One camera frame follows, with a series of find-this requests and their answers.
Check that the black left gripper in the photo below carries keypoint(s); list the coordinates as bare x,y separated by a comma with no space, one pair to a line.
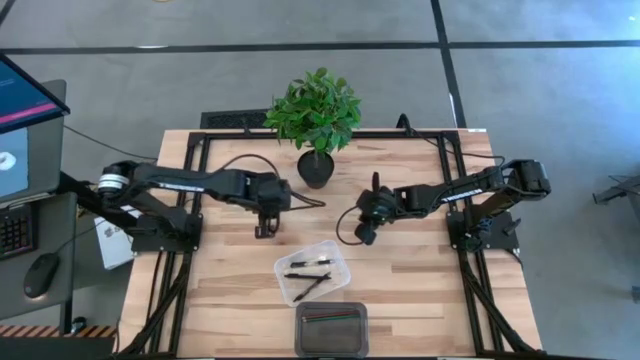
269,214

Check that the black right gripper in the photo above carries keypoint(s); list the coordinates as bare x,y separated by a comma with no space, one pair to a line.
382,206

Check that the black pen with white sections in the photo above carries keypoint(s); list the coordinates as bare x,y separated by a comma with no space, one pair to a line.
312,263

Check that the clear plastic container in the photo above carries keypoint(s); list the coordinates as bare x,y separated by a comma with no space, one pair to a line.
340,272

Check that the green plant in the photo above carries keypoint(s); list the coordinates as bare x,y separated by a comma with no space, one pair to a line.
315,107

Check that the dark grey plastic container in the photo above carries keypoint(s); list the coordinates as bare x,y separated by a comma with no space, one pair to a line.
330,337

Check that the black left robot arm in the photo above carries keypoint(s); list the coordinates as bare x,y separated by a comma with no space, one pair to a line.
185,180

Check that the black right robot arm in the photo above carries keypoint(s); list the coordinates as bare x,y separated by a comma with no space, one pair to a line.
465,192

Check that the black perforated floor mat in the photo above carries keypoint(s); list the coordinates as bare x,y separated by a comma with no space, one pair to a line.
235,120

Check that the small white label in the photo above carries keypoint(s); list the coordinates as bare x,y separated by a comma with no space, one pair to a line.
477,130

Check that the white cardboard box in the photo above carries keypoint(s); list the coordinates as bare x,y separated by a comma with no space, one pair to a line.
115,250

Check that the grey side desk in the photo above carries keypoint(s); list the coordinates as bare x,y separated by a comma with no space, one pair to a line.
62,235

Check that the black caster wheel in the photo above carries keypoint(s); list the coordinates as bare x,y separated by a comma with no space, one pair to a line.
78,325

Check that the black computer mouse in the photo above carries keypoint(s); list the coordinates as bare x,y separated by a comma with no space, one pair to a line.
40,275

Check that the grey display screen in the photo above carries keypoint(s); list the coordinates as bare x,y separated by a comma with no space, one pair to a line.
45,155

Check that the dark metal stand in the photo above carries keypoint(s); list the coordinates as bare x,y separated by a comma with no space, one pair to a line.
620,190

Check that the black keyboard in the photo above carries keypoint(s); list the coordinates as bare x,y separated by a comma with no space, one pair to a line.
15,232

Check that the tilted monitor with blue screen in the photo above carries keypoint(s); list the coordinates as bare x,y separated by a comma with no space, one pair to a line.
25,100

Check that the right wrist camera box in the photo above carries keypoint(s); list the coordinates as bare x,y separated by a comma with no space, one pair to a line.
366,234

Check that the black aluminium table frame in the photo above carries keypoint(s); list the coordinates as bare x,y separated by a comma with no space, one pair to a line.
240,135

